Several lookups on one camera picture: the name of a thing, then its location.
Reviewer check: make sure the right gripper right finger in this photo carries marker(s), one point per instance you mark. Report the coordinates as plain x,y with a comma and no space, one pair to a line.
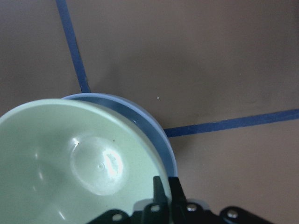
178,197

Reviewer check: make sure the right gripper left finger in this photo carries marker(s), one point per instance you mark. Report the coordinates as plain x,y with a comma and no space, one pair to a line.
159,196

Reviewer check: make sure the blue bowl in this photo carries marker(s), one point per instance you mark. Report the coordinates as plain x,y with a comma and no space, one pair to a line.
141,118

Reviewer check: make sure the green bowl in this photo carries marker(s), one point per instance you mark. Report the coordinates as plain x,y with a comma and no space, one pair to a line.
66,162

